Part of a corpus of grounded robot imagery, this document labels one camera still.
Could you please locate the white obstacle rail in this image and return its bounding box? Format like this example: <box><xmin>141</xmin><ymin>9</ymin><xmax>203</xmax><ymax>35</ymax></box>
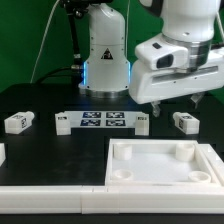
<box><xmin>0</xmin><ymin>143</ymin><xmax>6</xmax><ymax>166</ymax></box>
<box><xmin>199</xmin><ymin>144</ymin><xmax>224</xmax><ymax>187</ymax></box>
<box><xmin>0</xmin><ymin>186</ymin><xmax>224</xmax><ymax>214</ymax></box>

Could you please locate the white square tabletop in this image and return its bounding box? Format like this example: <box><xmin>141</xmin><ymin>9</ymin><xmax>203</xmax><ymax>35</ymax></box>
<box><xmin>105</xmin><ymin>139</ymin><xmax>224</xmax><ymax>186</ymax></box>

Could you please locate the white right obstacle rail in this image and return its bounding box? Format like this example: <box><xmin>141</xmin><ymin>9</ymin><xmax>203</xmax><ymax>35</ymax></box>
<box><xmin>199</xmin><ymin>144</ymin><xmax>224</xmax><ymax>187</ymax></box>

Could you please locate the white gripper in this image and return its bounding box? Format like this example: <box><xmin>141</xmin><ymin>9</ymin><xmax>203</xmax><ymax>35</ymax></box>
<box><xmin>129</xmin><ymin>49</ymin><xmax>224</xmax><ymax>117</ymax></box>

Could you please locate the black cable hose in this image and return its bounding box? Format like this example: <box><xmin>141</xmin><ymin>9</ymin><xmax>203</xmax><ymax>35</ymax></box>
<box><xmin>34</xmin><ymin>0</ymin><xmax>90</xmax><ymax>84</ymax></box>

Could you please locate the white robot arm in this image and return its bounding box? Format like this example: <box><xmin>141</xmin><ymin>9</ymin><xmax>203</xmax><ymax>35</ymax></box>
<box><xmin>79</xmin><ymin>0</ymin><xmax>224</xmax><ymax>115</ymax></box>

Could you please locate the white front obstacle rail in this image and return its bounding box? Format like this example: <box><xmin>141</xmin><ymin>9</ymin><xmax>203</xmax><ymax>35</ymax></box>
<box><xmin>0</xmin><ymin>186</ymin><xmax>224</xmax><ymax>214</ymax></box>

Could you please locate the white thin cable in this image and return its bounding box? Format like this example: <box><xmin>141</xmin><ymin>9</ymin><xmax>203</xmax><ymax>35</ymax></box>
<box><xmin>29</xmin><ymin>0</ymin><xmax>61</xmax><ymax>84</ymax></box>

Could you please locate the apriltag marker sheet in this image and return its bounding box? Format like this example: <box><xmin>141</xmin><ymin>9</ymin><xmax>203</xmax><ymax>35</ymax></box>
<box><xmin>67</xmin><ymin>111</ymin><xmax>145</xmax><ymax>128</ymax></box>

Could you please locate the white left obstacle rail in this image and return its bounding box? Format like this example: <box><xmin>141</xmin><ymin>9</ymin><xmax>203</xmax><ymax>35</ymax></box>
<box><xmin>0</xmin><ymin>143</ymin><xmax>6</xmax><ymax>166</ymax></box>

